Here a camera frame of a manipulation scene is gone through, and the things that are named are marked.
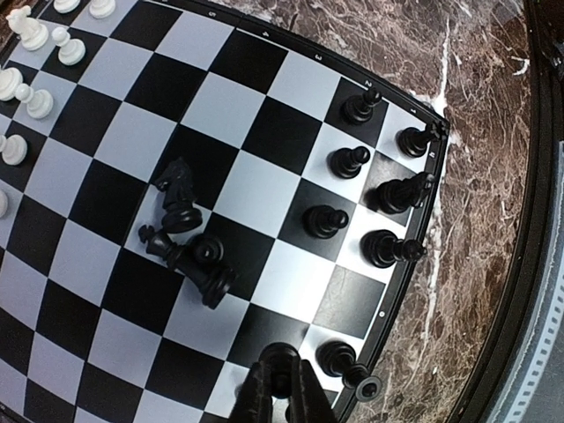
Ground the black chess piece corner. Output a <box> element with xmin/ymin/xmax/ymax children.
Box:
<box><xmin>396</xmin><ymin>121</ymin><xmax>448</xmax><ymax>158</ymax></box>

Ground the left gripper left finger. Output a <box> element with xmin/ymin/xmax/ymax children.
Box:
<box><xmin>227</xmin><ymin>360</ymin><xmax>272</xmax><ymax>423</ymax></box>

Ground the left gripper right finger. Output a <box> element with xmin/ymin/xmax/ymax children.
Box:
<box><xmin>286</xmin><ymin>359</ymin><xmax>337</xmax><ymax>423</ymax></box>

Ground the black pawn second row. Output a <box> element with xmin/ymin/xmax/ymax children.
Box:
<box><xmin>329</xmin><ymin>146</ymin><xmax>371</xmax><ymax>179</ymax></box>

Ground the black chess piece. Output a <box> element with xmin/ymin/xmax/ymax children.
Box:
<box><xmin>315</xmin><ymin>340</ymin><xmax>382</xmax><ymax>403</ymax></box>
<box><xmin>375</xmin><ymin>172</ymin><xmax>435</xmax><ymax>214</ymax></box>
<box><xmin>360</xmin><ymin>230</ymin><xmax>427</xmax><ymax>269</ymax></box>

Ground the black white chess board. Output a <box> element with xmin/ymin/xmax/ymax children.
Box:
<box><xmin>1</xmin><ymin>1</ymin><xmax>445</xmax><ymax>422</ymax></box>

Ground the white slotted cable duct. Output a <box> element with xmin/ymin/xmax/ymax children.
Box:
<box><xmin>508</xmin><ymin>144</ymin><xmax>563</xmax><ymax>422</ymax></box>

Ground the row of white chess pieces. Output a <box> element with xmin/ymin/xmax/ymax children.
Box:
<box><xmin>1</xmin><ymin>11</ymin><xmax>122</xmax><ymax>226</ymax></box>

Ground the pile of black chess pieces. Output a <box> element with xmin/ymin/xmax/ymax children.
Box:
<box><xmin>137</xmin><ymin>158</ymin><xmax>236</xmax><ymax>309</ymax></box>

